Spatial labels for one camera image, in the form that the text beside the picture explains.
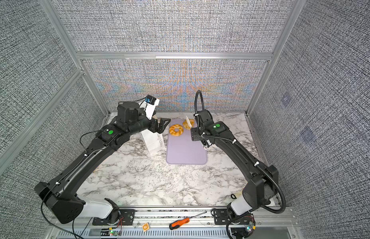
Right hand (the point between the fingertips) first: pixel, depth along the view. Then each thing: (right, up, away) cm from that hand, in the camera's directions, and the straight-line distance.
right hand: (198, 132), depth 82 cm
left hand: (-18, +8, -13) cm, 23 cm away
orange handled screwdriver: (-12, -43, -12) cm, 46 cm away
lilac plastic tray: (-9, -13, +20) cm, 26 cm away
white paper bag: (-26, -6, +8) cm, 27 cm away
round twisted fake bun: (-7, +4, +25) cm, 26 cm away
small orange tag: (-26, -44, -12) cm, 53 cm away
